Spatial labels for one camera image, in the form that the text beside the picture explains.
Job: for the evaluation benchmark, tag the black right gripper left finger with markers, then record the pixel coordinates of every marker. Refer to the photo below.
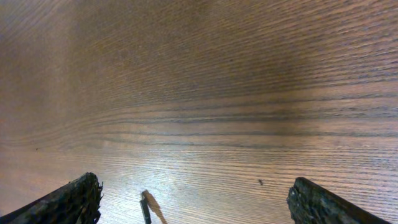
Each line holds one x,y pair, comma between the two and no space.
76,202

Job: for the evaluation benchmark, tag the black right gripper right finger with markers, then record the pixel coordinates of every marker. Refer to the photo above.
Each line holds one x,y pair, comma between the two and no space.
310,203

